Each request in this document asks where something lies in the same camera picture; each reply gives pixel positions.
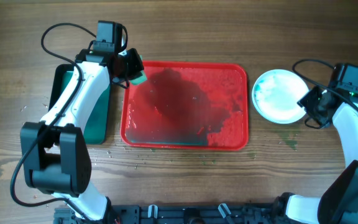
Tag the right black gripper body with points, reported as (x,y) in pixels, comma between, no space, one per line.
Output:
(311,100)

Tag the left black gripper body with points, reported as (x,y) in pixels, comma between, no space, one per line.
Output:
(129,66)

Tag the green scrubbing sponge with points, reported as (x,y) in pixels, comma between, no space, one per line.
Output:
(139,80)

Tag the stained white plate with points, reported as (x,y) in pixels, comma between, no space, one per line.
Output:
(275,96)

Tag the red plastic tray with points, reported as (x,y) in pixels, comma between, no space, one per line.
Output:
(187,105)

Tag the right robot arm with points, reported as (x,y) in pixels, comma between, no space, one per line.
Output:
(339,204)

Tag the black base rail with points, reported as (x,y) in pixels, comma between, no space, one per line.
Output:
(246,214)

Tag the dark green tray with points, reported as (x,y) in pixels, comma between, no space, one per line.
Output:
(96,127)

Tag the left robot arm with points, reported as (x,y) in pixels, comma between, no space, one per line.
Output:
(55,157)

